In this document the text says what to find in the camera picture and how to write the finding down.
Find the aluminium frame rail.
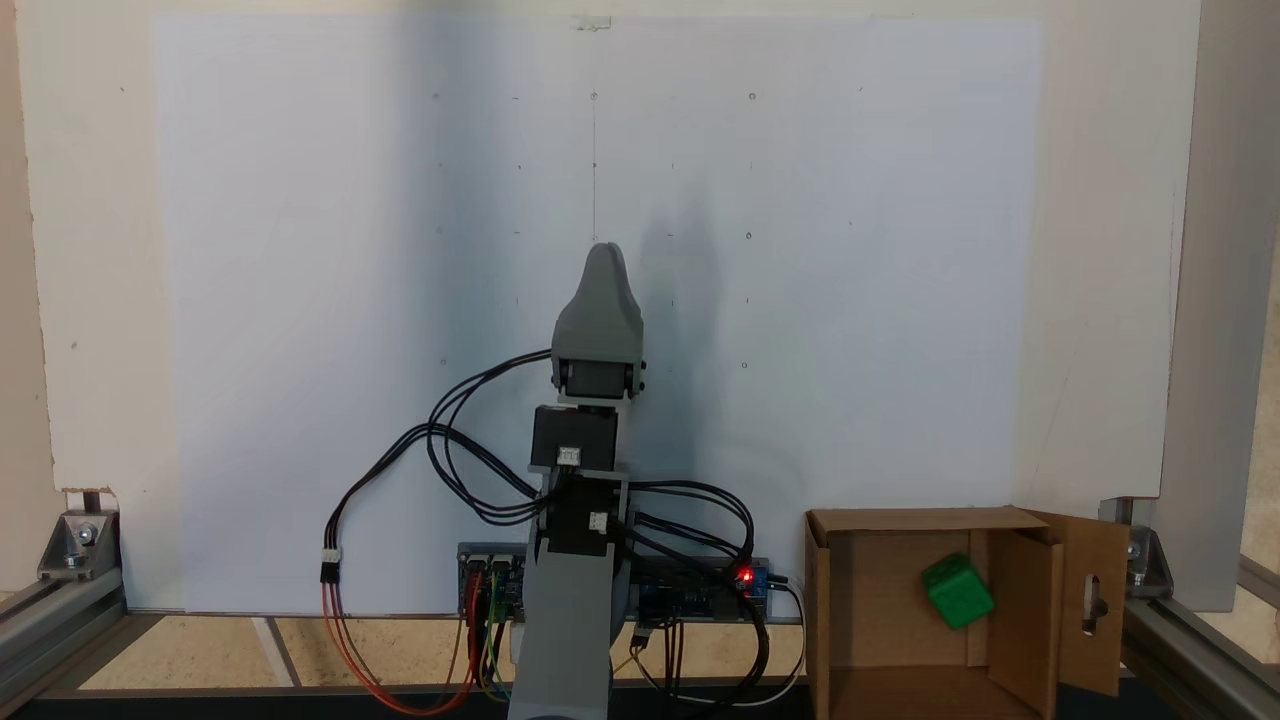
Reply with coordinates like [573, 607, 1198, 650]
[0, 568, 129, 706]
[1120, 598, 1280, 720]

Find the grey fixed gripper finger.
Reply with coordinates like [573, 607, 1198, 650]
[552, 242, 646, 346]

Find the black extension cable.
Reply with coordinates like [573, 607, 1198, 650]
[322, 422, 546, 586]

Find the metal corner bracket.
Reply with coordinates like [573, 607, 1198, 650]
[1125, 525, 1173, 599]
[38, 510, 121, 581]

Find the white paper sheet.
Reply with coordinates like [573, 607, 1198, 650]
[150, 15, 1043, 616]

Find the black motor cable bundle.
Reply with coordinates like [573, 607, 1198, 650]
[427, 348, 556, 526]
[620, 480, 771, 706]

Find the green die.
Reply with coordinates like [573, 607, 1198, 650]
[921, 553, 996, 631]

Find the blue circuit board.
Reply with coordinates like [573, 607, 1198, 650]
[630, 555, 773, 623]

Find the orange wire bundle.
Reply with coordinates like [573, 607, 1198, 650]
[320, 575, 486, 717]

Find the coloured jumper wire bundle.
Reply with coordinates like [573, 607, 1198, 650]
[455, 570, 516, 701]

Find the white cable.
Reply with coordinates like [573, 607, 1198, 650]
[735, 580, 807, 706]

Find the cardboard box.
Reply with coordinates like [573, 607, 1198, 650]
[803, 505, 1132, 720]

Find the small controller circuit board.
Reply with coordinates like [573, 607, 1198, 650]
[458, 543, 529, 623]

